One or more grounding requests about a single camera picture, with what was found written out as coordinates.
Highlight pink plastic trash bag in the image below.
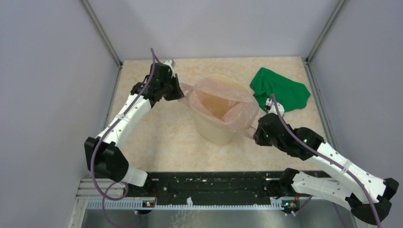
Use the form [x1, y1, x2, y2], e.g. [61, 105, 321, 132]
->
[179, 74, 259, 139]

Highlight beige plastic trash bin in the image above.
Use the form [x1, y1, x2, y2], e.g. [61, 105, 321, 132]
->
[189, 74, 254, 145]

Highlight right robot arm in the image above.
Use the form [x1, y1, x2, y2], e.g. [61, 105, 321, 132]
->
[253, 113, 399, 226]

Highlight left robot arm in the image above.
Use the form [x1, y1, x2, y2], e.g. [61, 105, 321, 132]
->
[84, 59, 184, 196]

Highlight green cloth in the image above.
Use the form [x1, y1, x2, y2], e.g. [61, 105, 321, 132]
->
[249, 67, 311, 112]

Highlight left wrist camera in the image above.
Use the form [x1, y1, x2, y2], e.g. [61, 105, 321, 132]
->
[163, 59, 176, 78]

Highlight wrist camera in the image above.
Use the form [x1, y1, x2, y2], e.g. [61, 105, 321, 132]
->
[264, 98, 285, 117]
[163, 59, 176, 78]

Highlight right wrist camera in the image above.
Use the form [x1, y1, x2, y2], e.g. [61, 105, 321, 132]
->
[264, 98, 285, 117]

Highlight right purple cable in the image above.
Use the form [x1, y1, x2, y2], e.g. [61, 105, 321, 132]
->
[270, 93, 383, 228]

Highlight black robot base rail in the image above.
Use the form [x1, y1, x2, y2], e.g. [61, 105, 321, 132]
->
[123, 171, 331, 207]

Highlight left aluminium frame post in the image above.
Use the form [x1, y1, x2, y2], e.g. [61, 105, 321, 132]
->
[79, 0, 123, 68]

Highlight aluminium frame post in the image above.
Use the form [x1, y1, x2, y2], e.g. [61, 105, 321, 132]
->
[305, 0, 349, 65]
[79, 0, 123, 68]

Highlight white cable duct strip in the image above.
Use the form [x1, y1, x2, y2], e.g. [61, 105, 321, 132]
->
[86, 198, 299, 211]

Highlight right aluminium frame post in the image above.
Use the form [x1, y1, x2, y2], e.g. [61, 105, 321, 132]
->
[305, 0, 349, 65]

